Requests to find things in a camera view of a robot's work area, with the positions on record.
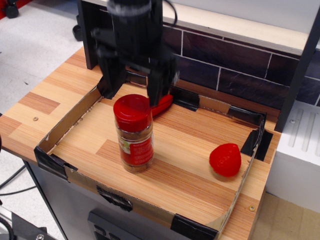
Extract light wooden shelf board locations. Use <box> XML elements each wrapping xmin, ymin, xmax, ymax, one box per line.
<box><xmin>82</xmin><ymin>0</ymin><xmax>310</xmax><ymax>57</ymax></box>

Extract taped cardboard fence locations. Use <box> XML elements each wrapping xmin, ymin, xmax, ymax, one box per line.
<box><xmin>35</xmin><ymin>81</ymin><xmax>279</xmax><ymax>240</ymax></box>

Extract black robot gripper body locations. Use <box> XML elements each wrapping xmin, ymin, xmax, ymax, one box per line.
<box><xmin>91</xmin><ymin>0</ymin><xmax>179</xmax><ymax>81</ymax></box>

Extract black left shelf post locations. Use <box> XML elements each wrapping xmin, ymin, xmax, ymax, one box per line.
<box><xmin>76</xmin><ymin>0</ymin><xmax>113</xmax><ymax>70</ymax></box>

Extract black metal bracket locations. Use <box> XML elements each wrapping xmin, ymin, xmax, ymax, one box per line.
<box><xmin>0</xmin><ymin>205</ymin><xmax>52</xmax><ymax>240</ymax></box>

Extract red-capped basil spice bottle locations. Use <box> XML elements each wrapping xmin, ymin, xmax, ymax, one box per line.
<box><xmin>113</xmin><ymin>94</ymin><xmax>154</xmax><ymax>173</ymax></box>

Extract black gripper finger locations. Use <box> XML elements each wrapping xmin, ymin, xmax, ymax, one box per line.
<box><xmin>97</xmin><ymin>55</ymin><xmax>127</xmax><ymax>95</ymax></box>
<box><xmin>147</xmin><ymin>66</ymin><xmax>175</xmax><ymax>106</ymax></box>

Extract black floor cables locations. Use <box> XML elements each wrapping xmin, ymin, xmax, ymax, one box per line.
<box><xmin>0</xmin><ymin>164</ymin><xmax>37</xmax><ymax>197</ymax></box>

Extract black shelf post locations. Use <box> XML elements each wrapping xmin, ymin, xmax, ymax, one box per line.
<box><xmin>76</xmin><ymin>0</ymin><xmax>113</xmax><ymax>70</ymax></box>
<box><xmin>274</xmin><ymin>8</ymin><xmax>320</xmax><ymax>133</ymax></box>

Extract white grooved side unit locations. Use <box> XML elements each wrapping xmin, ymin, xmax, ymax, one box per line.
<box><xmin>265</xmin><ymin>48</ymin><xmax>320</xmax><ymax>215</ymax></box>

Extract red toy chili pepper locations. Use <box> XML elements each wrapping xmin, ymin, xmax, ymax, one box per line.
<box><xmin>151</xmin><ymin>94</ymin><xmax>174</xmax><ymax>117</ymax></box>

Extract grey cabinet under table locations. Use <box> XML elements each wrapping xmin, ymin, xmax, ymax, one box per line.
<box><xmin>27</xmin><ymin>163</ymin><xmax>178</xmax><ymax>240</ymax></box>

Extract black caster wheel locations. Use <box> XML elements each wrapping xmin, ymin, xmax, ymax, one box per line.
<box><xmin>0</xmin><ymin>0</ymin><xmax>19</xmax><ymax>19</ymax></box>

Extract red toy strawberry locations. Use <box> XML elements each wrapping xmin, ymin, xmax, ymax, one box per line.
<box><xmin>209</xmin><ymin>143</ymin><xmax>242</xmax><ymax>177</ymax></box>

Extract black right shelf post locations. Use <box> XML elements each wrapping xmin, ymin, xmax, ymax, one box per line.
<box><xmin>274</xmin><ymin>8</ymin><xmax>320</xmax><ymax>133</ymax></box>

